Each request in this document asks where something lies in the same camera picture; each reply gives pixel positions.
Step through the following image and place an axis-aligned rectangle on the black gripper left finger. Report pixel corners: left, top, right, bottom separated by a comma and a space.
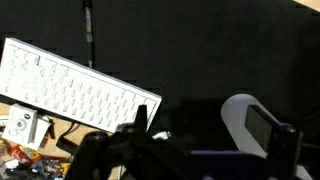
65, 104, 175, 180

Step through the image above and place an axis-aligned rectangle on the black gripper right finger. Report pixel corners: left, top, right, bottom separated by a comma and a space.
244, 104, 304, 180

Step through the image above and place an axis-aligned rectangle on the translucent white spray bottle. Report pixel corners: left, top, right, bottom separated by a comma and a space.
220, 93, 273, 159

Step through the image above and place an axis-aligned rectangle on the small white plug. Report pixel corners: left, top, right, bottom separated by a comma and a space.
151, 130, 173, 141

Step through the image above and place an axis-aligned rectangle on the dark snack packet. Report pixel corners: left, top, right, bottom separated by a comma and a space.
39, 155, 73, 177

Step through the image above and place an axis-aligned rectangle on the white computer keyboard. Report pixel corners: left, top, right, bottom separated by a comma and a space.
0, 37, 163, 134

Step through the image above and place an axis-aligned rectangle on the red snack packet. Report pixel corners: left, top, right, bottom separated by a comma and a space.
9, 144, 43, 167

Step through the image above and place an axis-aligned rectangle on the white device box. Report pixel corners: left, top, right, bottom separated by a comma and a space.
1, 103, 52, 151

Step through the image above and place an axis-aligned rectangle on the black desk mat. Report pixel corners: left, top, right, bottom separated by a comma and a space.
0, 0, 320, 158

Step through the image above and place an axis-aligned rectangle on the black coiled cable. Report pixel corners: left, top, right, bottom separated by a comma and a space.
54, 121, 83, 157

